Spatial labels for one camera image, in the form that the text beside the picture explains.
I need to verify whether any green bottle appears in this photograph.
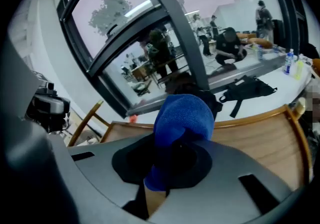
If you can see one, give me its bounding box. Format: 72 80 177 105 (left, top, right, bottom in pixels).
294 59 305 80

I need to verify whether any black strap bag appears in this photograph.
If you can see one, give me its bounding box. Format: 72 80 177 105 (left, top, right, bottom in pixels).
219 74 278 118

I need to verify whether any black window frame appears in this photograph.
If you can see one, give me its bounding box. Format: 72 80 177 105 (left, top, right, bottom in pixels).
51 0 308 119

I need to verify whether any blue label water bottle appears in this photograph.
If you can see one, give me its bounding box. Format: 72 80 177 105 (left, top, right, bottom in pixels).
282 48 295 75

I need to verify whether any blue cloth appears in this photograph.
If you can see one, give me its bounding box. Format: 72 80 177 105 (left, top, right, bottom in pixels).
143 94 215 192

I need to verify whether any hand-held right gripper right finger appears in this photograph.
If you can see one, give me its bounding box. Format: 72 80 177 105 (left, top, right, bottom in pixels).
149 140 292 224

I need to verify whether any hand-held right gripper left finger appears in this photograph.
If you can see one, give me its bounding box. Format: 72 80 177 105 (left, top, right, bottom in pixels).
50 134 154 224

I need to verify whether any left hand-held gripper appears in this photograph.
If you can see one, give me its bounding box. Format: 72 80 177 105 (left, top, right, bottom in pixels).
0 30 71 133

